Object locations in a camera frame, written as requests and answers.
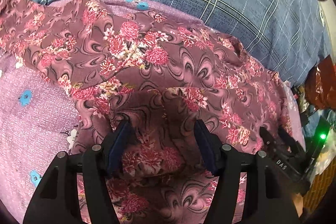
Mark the mauve floral print garment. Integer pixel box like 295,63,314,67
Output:
0,0,293,224

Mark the pile of mixed clothes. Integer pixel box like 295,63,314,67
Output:
292,85,335,174

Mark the brown woven mat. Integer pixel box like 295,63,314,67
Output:
303,159,335,212

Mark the red shiny plastic bag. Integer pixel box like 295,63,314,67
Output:
305,55,336,110

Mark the pink flowered bed sheet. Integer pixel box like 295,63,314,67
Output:
0,0,306,224

